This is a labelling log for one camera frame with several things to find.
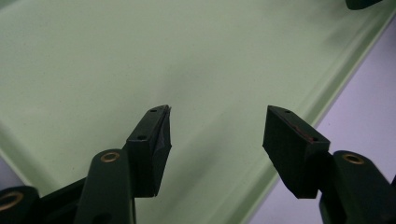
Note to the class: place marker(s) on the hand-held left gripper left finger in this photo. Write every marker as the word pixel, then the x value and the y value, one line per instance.
pixel 148 149

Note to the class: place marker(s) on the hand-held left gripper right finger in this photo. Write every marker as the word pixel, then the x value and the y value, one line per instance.
pixel 291 149

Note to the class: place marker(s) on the light green plastic tray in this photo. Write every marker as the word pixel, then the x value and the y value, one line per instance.
pixel 155 49

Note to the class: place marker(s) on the dark rounded object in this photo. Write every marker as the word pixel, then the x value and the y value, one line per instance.
pixel 361 3

